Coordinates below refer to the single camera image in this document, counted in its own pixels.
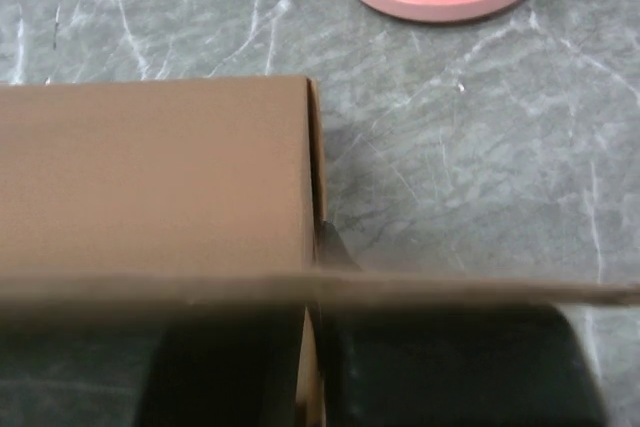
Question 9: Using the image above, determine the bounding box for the brown cardboard box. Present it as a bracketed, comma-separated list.
[1, 76, 639, 426]

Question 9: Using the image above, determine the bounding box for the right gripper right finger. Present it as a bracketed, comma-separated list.
[312, 219, 609, 427]

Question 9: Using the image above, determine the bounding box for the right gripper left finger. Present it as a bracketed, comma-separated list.
[134, 307, 305, 426]

